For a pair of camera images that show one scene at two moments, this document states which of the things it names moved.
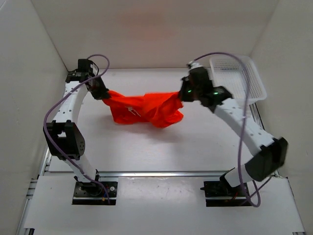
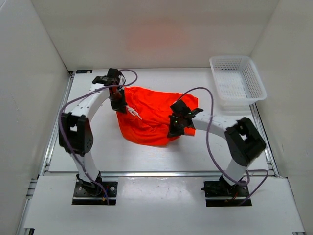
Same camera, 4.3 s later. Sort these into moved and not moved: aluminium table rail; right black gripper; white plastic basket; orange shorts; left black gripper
Moved: orange shorts; left black gripper; right black gripper
Not moved: white plastic basket; aluminium table rail
